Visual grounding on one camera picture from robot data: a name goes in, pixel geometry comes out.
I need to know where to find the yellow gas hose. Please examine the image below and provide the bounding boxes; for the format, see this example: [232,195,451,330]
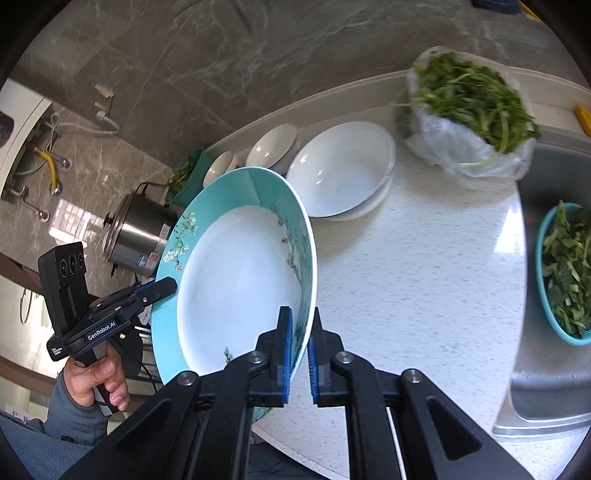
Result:
[41,150,63,195]

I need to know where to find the loose green leaves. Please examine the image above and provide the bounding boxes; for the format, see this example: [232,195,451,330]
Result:
[542,200,591,337]
[168,159,197,192]

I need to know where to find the bunch of leafy greens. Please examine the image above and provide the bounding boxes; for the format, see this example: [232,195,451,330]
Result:
[409,51,541,155]

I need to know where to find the steel pot with lid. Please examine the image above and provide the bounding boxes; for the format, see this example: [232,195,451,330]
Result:
[102,182,178,278]

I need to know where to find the small white bowl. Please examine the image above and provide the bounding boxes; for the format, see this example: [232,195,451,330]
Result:
[245,124,298,171]

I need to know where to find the white power plug cable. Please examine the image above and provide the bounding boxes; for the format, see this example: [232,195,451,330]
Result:
[51,104,121,137]

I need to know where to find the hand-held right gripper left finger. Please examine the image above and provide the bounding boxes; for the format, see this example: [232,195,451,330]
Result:
[60,306,294,480]

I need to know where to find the steel kitchen sink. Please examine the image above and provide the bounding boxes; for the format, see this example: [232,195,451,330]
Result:
[492,124,591,439]

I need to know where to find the teal plastic colander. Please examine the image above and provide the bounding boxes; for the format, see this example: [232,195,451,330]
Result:
[536,203,591,347]

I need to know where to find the red rimmed floral bowl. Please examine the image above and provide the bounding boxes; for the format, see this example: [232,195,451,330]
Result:
[202,150,241,189]

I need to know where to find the green plastic basin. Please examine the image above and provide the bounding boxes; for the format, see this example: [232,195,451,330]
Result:
[164,147,206,207]

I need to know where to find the white water heater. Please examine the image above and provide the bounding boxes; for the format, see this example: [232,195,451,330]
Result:
[0,78,56,204]

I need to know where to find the person's left hand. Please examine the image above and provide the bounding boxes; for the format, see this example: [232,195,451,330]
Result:
[62,344,131,412]

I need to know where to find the person's left forearm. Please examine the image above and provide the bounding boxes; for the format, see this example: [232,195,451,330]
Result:
[44,371,109,446]

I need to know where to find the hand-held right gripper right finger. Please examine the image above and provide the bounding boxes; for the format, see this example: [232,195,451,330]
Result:
[307,307,536,480]

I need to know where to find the wall power socket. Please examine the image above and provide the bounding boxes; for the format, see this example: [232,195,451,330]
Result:
[93,83,115,112]

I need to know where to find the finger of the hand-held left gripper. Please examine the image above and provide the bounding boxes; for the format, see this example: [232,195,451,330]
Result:
[92,295,155,326]
[90,277,178,309]

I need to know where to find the large white bowl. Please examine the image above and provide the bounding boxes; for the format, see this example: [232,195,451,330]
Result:
[285,121,397,221]

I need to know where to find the clear plastic bag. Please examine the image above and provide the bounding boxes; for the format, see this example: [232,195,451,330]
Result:
[404,46,539,181]

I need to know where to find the deep teal floral plate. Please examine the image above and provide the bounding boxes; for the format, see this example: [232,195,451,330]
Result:
[150,167,318,421]

